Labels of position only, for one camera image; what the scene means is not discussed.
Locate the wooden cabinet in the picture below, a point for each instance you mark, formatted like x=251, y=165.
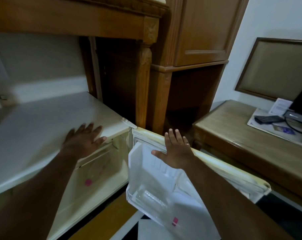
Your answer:
x=201, y=29

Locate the person's right thumb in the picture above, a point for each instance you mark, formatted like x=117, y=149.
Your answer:
x=158, y=154

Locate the carved wooden console table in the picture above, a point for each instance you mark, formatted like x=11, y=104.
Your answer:
x=91, y=17

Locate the person's left middle finger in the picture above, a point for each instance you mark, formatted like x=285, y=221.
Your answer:
x=89, y=128

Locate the round pink sticker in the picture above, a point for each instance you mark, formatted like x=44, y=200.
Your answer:
x=88, y=182

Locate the white paper sheet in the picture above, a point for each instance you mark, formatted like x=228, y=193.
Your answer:
x=265, y=128

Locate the person's left thumb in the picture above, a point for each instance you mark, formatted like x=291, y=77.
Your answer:
x=100, y=140

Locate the person's left forearm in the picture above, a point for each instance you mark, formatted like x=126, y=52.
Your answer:
x=33, y=197

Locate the blue card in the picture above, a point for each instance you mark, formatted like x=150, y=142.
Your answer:
x=287, y=130

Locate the person's left little finger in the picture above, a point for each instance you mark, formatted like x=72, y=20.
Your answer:
x=69, y=134

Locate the rectangular pink sticker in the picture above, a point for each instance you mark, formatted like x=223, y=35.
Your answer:
x=175, y=221

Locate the person's right hand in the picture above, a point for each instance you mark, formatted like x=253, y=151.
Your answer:
x=179, y=156

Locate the black set-top box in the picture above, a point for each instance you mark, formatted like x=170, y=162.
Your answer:
x=268, y=119

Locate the low wooden desk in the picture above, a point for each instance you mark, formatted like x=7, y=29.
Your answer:
x=241, y=147

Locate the white fridge door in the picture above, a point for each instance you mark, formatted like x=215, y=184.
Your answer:
x=153, y=192

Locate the white mini fridge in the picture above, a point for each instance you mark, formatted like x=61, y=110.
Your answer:
x=41, y=122

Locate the person's left hand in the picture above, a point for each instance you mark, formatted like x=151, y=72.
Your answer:
x=81, y=143

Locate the brown framed wall board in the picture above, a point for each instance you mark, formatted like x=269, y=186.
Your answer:
x=275, y=67

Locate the white printed card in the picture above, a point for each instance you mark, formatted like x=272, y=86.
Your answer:
x=279, y=106

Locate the person's right forearm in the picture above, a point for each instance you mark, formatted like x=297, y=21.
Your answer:
x=228, y=204

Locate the person's right middle finger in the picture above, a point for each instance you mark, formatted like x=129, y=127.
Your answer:
x=178, y=136

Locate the white fridge hinge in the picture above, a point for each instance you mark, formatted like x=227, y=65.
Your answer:
x=128, y=123

